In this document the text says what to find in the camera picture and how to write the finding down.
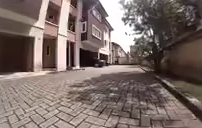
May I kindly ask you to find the pale concrete pavement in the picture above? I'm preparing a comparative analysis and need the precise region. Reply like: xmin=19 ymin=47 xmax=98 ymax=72
xmin=0 ymin=67 xmax=87 ymax=81

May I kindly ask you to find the grass strip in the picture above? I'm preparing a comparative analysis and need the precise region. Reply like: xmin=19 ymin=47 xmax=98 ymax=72
xmin=168 ymin=77 xmax=202 ymax=118

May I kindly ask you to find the dark car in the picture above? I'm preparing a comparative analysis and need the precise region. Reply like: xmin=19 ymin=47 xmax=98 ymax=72
xmin=93 ymin=59 xmax=108 ymax=68

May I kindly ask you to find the beige boundary wall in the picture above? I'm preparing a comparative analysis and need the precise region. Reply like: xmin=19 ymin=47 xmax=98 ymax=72
xmin=140 ymin=13 xmax=202 ymax=88

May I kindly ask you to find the dark concrete kerb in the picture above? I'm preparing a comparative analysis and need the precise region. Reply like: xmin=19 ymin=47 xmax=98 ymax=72
xmin=138 ymin=65 xmax=202 ymax=127

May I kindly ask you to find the grey brick paved road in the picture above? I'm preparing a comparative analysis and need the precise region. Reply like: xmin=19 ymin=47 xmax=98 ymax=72
xmin=0 ymin=64 xmax=202 ymax=128

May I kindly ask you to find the pale distant building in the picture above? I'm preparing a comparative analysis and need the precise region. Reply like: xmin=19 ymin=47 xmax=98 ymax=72
xmin=110 ymin=41 xmax=131 ymax=66

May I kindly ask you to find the beige building with columns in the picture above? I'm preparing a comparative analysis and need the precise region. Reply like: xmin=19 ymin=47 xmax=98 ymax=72
xmin=0 ymin=0 xmax=84 ymax=74

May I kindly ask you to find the dark brown building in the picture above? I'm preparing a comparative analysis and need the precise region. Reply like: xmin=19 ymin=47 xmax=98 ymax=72
xmin=78 ymin=0 xmax=115 ymax=68

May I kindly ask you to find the large tree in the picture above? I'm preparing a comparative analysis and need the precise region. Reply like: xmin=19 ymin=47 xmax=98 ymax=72
xmin=118 ymin=0 xmax=202 ymax=73

